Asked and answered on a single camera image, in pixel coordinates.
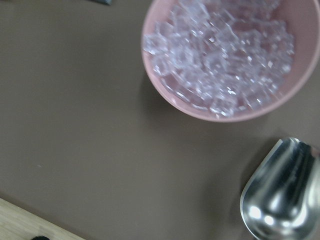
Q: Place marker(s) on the bamboo cutting board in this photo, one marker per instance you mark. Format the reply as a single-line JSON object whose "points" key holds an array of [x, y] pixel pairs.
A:
{"points": [[18, 224]]}

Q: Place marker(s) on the pink bowl with ice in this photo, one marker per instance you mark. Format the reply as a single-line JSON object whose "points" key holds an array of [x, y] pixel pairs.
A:
{"points": [[230, 60]]}

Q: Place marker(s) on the steel ice scoop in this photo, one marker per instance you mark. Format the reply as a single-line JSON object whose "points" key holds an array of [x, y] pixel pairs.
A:
{"points": [[281, 200]]}

